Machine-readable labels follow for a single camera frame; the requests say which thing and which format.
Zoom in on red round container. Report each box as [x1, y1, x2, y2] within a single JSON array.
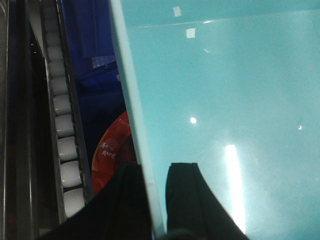
[[91, 111, 138, 196]]

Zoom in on dark blue crate below rack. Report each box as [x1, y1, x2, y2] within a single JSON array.
[[61, 0, 126, 163]]

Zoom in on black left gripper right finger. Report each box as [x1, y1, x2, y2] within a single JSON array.
[[161, 163, 248, 240]]

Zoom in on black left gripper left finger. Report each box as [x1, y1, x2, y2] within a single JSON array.
[[40, 164, 152, 240]]

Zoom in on light blue plastic bin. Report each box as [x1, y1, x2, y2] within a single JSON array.
[[109, 0, 320, 240]]

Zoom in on white roller track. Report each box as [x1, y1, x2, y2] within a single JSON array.
[[39, 0, 94, 223]]

